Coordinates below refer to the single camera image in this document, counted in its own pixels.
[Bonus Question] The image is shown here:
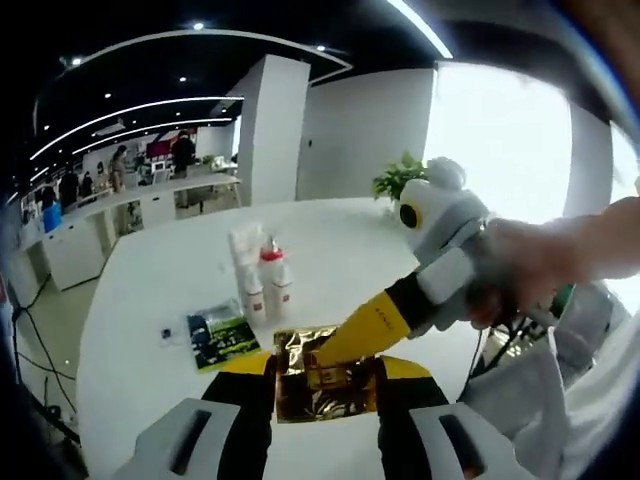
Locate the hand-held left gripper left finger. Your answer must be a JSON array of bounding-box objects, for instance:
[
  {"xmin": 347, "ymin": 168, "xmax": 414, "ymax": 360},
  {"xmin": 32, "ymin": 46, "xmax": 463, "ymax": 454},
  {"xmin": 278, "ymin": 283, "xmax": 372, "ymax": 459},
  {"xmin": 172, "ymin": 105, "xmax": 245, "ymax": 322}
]
[{"xmin": 113, "ymin": 349, "xmax": 279, "ymax": 480}]

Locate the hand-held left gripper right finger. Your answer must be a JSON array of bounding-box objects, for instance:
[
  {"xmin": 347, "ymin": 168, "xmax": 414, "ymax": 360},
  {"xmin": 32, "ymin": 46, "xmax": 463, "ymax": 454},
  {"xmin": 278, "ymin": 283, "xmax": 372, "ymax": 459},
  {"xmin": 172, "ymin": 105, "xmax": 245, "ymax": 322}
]
[{"xmin": 374, "ymin": 353, "xmax": 507, "ymax": 480}]

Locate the green brochure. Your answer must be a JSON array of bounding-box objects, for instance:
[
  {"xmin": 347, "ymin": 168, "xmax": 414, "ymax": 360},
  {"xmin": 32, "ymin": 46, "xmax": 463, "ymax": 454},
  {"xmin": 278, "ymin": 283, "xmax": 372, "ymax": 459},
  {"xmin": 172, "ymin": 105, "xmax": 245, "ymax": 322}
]
[{"xmin": 186, "ymin": 312, "xmax": 262, "ymax": 375}]

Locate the gold foil packet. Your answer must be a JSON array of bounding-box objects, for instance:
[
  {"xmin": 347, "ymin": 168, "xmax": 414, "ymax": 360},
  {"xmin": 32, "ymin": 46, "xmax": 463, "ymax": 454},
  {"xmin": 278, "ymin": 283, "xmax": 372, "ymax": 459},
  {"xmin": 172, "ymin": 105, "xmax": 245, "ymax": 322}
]
[{"xmin": 272, "ymin": 323, "xmax": 382, "ymax": 425}]

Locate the pump skincare bottle red collar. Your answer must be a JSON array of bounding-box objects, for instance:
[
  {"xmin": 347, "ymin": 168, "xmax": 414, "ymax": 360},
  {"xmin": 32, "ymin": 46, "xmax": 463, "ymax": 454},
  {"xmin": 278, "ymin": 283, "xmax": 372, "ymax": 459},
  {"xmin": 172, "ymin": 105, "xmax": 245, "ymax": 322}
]
[{"xmin": 258, "ymin": 234, "xmax": 295, "ymax": 320}]

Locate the clear-capped skincare bottle red label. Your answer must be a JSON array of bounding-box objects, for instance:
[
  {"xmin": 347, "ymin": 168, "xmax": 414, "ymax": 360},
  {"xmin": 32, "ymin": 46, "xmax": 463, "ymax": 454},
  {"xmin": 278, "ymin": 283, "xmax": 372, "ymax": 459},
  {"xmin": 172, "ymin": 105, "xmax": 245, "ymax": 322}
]
[{"xmin": 238, "ymin": 284, "xmax": 267, "ymax": 327}]

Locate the tall white skincare tube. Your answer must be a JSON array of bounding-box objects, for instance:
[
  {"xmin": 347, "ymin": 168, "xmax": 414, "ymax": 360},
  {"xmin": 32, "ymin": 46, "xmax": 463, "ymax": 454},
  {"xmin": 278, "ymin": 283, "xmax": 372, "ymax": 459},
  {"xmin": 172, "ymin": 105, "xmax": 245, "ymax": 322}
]
[{"xmin": 228, "ymin": 223, "xmax": 267, "ymax": 301}]

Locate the potted green plant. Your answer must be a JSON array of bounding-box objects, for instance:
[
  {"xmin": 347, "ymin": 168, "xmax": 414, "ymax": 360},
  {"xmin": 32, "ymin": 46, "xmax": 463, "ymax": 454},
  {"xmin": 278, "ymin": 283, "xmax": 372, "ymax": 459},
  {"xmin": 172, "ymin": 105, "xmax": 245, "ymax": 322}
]
[{"xmin": 371, "ymin": 151, "xmax": 430, "ymax": 202}]

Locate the curved ceiling light strip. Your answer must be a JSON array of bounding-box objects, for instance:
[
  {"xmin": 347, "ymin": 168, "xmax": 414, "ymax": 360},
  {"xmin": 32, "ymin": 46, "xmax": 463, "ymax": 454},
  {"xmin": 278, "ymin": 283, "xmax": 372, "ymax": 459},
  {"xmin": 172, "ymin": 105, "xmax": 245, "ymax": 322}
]
[{"xmin": 387, "ymin": 0, "xmax": 455, "ymax": 57}]

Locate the long white counter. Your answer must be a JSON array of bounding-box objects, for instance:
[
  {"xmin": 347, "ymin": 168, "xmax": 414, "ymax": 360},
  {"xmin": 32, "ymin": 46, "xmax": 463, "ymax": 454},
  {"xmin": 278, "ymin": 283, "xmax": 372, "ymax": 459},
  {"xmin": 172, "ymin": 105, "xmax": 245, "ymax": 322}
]
[{"xmin": 14, "ymin": 172, "xmax": 242, "ymax": 292}]

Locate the black cable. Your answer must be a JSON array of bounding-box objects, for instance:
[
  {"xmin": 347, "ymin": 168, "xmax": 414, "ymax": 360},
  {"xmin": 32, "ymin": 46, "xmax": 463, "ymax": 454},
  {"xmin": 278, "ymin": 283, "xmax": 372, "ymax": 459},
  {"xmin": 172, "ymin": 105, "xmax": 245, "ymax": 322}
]
[
  {"xmin": 467, "ymin": 319, "xmax": 534, "ymax": 389},
  {"xmin": 9, "ymin": 304, "xmax": 79, "ymax": 421}
]

